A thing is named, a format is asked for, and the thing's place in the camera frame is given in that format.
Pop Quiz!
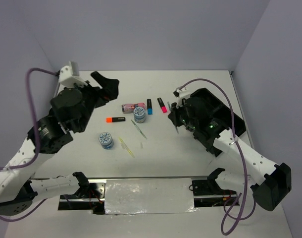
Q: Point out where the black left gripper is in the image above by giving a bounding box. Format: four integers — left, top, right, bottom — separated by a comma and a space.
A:
67, 72, 120, 133

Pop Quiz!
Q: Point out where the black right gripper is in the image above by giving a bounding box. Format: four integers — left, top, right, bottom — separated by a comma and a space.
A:
168, 99, 198, 129

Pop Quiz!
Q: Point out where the pink highlighter marker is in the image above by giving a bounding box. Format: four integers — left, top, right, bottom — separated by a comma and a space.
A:
157, 98, 167, 113

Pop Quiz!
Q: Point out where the green gel pen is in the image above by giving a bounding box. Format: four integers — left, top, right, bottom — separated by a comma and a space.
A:
131, 120, 148, 139

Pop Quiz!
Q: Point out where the yellow pen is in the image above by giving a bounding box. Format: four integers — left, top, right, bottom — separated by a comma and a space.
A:
119, 137, 135, 158

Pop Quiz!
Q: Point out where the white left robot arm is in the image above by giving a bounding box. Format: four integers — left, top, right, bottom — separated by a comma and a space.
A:
0, 71, 119, 222

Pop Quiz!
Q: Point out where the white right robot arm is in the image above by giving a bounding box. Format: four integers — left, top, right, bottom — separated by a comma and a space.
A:
168, 96, 292, 211

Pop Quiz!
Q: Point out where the black organizer tray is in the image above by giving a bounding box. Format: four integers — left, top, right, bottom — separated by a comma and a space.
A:
185, 88, 246, 136

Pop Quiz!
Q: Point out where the blue highlighter marker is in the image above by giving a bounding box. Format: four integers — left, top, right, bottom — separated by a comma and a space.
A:
147, 99, 153, 115

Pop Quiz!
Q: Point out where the pink glue bottle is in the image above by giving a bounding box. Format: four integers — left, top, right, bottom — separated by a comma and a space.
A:
121, 103, 146, 114

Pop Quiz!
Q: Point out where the orange highlighter marker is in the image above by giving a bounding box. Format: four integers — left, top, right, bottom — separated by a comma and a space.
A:
106, 117, 126, 123

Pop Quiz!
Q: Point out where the blue paint jar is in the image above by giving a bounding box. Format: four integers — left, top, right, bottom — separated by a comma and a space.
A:
99, 132, 114, 149
133, 107, 146, 123

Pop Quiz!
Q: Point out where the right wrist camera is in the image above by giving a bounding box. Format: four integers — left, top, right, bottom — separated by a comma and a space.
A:
173, 87, 191, 99

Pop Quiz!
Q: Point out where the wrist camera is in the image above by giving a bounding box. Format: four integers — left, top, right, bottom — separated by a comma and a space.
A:
173, 87, 191, 99
58, 61, 85, 88

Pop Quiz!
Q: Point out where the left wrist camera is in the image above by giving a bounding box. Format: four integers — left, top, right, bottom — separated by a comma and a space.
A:
58, 61, 85, 88

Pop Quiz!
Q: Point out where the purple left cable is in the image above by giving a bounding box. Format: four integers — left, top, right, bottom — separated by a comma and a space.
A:
0, 67, 60, 222

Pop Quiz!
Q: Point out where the purple cable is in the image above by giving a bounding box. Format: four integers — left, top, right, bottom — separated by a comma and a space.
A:
0, 67, 60, 222
178, 78, 256, 236

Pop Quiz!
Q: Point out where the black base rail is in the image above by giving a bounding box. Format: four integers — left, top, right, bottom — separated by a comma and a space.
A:
58, 177, 237, 215

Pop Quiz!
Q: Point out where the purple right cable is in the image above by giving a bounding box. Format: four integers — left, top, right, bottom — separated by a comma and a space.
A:
178, 78, 256, 236

